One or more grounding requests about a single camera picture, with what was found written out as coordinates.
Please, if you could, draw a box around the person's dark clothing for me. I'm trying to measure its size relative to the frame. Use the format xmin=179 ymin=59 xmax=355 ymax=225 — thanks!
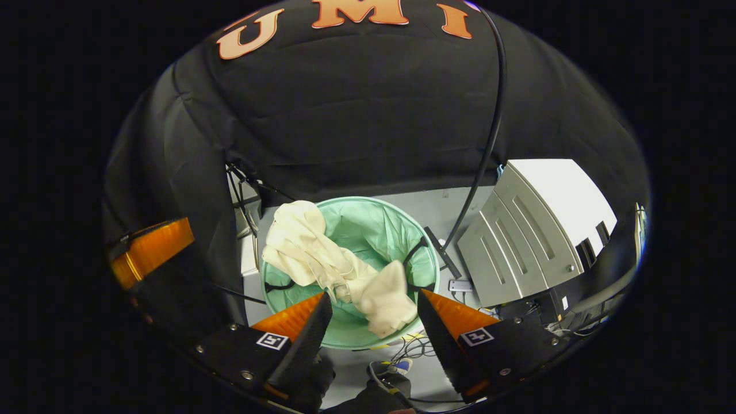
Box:
xmin=287 ymin=356 xmax=417 ymax=414

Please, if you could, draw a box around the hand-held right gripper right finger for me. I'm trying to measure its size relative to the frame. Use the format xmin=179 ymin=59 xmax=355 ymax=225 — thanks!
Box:
xmin=416 ymin=289 xmax=563 ymax=404

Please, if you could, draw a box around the green laundry hamper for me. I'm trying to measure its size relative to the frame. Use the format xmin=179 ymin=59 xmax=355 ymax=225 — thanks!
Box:
xmin=261 ymin=196 xmax=441 ymax=350

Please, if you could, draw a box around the thin black stand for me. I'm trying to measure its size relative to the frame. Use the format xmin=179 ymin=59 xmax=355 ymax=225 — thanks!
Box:
xmin=226 ymin=163 xmax=297 ymax=271

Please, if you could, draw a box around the tangle of floor cables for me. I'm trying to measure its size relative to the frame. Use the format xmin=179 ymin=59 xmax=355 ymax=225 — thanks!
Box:
xmin=368 ymin=331 xmax=446 ymax=377

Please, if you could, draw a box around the cream button shirt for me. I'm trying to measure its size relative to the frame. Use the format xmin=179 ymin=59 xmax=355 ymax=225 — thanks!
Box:
xmin=263 ymin=200 xmax=419 ymax=339

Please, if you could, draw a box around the white grey cabinet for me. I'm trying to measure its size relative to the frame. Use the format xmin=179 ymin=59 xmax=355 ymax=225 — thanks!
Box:
xmin=457 ymin=158 xmax=619 ymax=309

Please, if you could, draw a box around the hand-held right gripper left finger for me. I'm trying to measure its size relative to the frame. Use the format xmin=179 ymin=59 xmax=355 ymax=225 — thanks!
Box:
xmin=194 ymin=292 xmax=334 ymax=403

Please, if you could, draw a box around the black clothes rack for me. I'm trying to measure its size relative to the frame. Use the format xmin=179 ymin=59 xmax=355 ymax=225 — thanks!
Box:
xmin=424 ymin=5 xmax=508 ymax=281

